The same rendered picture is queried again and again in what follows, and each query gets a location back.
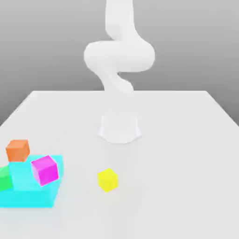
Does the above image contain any small yellow cube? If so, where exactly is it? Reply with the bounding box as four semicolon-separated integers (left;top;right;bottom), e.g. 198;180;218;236
97;168;119;193

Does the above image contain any small magenta cube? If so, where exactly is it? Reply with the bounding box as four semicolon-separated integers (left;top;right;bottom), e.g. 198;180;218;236
30;155;60;187

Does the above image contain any small orange cube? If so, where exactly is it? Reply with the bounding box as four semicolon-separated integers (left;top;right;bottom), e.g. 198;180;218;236
5;139;30;162

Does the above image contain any small green cube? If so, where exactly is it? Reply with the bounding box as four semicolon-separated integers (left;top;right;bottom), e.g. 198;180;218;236
0;165;14;192

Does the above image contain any large cyan box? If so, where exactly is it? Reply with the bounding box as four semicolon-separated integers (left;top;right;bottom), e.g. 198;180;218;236
0;154;64;208

